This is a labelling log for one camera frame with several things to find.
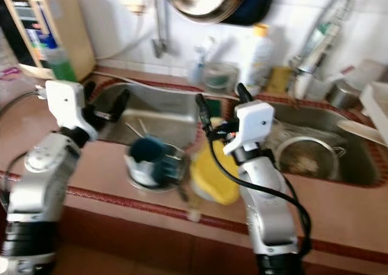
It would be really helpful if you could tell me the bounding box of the round steel bowl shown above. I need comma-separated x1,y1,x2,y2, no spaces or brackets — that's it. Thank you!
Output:
126,148,187,194

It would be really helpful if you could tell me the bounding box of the green yellow sponge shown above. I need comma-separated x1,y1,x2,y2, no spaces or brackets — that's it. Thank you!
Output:
206,98,222,119

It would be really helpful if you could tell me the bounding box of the clear plastic scrubber container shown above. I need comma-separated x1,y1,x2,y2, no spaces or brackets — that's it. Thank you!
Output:
201,62,240,94

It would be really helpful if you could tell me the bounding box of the steel sink basin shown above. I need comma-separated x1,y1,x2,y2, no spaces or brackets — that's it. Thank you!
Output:
91,81,204,150
224,96,388,188

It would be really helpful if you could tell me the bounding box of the plain yellow sponge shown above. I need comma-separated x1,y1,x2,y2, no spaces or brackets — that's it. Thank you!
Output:
267,66,293,95

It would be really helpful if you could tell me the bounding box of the green dish soap bottle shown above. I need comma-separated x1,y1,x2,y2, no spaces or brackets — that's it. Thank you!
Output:
45,36,76,82

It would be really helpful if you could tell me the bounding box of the white detergent bottle yellow cap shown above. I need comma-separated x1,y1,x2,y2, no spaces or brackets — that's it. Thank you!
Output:
236,22,276,97

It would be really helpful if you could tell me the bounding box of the white toothbrush cup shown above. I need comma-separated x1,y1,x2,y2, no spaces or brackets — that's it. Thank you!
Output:
188,54,219,85

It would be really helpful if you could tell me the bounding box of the cream water ionizer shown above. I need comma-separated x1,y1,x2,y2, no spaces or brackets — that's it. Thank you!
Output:
1,0,96,82

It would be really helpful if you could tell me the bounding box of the clear jar white lid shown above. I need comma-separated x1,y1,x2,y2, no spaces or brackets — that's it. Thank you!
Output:
0,63,22,83

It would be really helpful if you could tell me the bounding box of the round steel strainer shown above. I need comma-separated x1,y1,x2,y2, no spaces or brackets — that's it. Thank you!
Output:
274,136,346,180

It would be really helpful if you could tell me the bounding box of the small steel cup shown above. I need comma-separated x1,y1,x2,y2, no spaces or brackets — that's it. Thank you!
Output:
324,78,361,110

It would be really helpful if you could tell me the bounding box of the wooden spatula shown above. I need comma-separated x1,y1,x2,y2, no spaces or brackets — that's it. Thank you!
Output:
336,119,386,147

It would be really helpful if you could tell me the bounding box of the clear plastic tub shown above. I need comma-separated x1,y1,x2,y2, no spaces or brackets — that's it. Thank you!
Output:
343,57,388,85

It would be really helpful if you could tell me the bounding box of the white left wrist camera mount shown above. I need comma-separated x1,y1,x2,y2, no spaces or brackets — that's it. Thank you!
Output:
45,80,98,141

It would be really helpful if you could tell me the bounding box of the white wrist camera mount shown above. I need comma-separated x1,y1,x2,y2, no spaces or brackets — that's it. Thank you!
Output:
45,80,98,141
223,101,275,156

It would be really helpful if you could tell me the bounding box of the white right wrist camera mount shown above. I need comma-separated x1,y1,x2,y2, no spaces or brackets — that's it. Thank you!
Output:
223,101,275,156

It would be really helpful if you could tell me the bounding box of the chrome wall tap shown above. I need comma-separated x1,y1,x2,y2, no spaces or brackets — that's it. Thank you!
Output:
153,0,170,59

